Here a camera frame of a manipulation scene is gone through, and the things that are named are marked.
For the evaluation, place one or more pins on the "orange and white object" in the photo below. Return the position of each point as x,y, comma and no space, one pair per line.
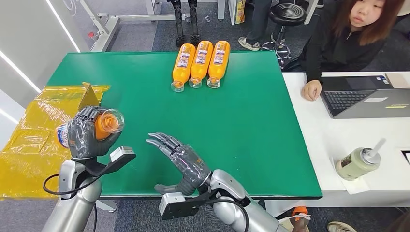
300,212

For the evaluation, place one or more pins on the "person's right hand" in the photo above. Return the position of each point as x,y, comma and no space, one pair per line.
310,91

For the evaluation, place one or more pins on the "black and white humanoid robot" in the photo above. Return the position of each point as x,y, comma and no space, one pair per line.
179,22

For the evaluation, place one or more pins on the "white metal frame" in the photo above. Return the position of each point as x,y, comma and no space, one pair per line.
105,32

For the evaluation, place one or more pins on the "white paper sheet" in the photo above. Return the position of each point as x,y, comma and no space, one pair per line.
355,187

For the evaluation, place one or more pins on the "person's shoe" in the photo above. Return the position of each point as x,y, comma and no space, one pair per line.
341,227

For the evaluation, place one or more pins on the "grey laptop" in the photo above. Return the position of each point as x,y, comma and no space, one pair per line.
345,99

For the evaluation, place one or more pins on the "drink cup with straw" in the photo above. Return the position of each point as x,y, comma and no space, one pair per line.
355,164

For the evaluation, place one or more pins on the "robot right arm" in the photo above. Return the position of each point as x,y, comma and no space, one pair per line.
224,182

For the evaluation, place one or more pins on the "white furniture leg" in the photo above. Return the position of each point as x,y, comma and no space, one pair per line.
311,11
221,9

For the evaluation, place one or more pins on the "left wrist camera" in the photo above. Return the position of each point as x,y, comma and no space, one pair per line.
121,153

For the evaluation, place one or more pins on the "black flat item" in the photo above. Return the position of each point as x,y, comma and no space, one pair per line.
406,157

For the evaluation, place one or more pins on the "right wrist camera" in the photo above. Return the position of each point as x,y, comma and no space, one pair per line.
173,205

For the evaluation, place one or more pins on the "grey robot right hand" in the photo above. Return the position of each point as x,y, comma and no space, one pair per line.
192,166

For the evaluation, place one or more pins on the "black round stool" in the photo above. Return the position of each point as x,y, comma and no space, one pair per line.
287,14

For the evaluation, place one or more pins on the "green table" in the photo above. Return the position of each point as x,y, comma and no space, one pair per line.
250,128

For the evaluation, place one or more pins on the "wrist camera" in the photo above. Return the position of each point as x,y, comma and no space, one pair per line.
121,153
173,205

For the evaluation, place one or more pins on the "yellow wrapped flattened cardboard box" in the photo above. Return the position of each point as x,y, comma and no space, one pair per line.
29,153

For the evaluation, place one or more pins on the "seated person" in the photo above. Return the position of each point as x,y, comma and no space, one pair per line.
333,51

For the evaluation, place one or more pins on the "orange bottle with clear cap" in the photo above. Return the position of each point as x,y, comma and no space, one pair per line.
107,125
200,64
218,64
182,67

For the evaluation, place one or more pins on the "white desk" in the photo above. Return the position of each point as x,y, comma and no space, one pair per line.
320,134

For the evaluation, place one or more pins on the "red knob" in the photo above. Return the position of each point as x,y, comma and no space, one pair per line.
91,34

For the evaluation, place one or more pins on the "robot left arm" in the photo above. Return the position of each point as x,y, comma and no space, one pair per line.
73,208

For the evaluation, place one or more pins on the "beige pad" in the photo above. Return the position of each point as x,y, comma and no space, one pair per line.
398,80

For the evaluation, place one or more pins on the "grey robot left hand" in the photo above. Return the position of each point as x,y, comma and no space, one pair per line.
81,141

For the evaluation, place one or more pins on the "yellow carton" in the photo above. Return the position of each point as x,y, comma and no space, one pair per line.
240,11

